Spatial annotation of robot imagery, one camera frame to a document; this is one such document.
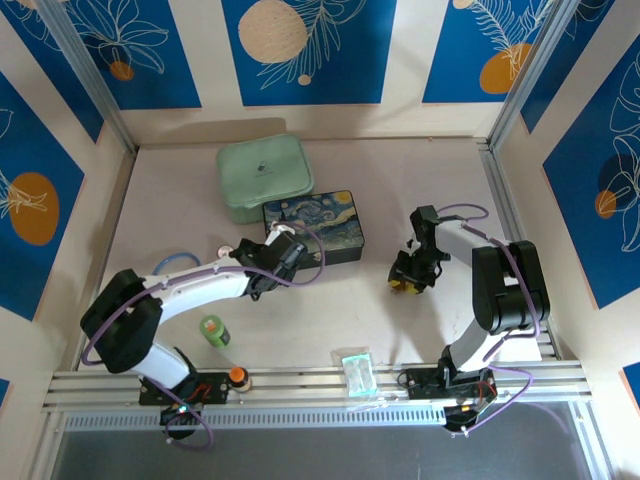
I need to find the green capped bottle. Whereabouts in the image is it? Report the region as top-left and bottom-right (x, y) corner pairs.
(199, 314), (231, 350)

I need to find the aluminium frame post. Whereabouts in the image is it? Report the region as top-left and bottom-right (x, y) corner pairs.
(37, 0), (139, 154)
(487, 0), (584, 151)

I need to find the mint green zip pouch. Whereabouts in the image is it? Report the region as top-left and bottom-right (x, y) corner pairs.
(215, 133), (316, 226)

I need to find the aluminium frame rail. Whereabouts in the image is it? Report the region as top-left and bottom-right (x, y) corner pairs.
(42, 360), (594, 415)

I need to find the starry night painted box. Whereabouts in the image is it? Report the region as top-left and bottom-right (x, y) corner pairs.
(262, 188), (369, 275)

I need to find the black controller board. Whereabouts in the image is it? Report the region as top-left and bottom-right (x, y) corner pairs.
(159, 403), (202, 427)
(442, 403), (484, 436)

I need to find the blue floral wall poster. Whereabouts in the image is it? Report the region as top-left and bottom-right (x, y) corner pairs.
(0, 0), (106, 145)
(0, 72), (86, 322)
(422, 0), (556, 105)
(542, 47), (640, 311)
(64, 0), (202, 111)
(519, 0), (640, 135)

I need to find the slotted grey cable duct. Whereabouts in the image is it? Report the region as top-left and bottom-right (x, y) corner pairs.
(63, 405), (449, 432)

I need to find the blue poster with beige circle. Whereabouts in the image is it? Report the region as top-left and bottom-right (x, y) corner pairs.
(222, 0), (399, 107)

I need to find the aluminium side rail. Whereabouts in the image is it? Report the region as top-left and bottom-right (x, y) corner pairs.
(477, 139), (561, 361)

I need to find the orange capped small bottle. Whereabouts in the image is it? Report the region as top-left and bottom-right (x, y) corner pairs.
(228, 366), (253, 394)

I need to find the clear plastic bag of parts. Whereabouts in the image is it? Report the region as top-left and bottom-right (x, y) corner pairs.
(332, 347), (379, 401)

